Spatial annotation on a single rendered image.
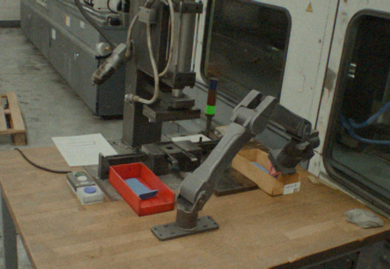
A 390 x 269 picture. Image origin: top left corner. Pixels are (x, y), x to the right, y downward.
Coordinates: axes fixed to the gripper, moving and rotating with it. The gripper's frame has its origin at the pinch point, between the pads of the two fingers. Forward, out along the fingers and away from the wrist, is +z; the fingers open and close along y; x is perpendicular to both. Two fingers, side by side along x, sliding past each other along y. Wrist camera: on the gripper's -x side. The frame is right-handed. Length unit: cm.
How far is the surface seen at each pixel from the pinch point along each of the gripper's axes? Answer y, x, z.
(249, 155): 14.3, -1.7, 7.3
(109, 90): 240, -64, 216
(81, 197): 7, 68, 7
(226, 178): 4.5, 15.2, 4.8
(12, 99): 273, 21, 260
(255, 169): 3.1, 5.9, -0.5
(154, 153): 19.8, 37.5, 6.9
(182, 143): 24.5, 23.0, 9.6
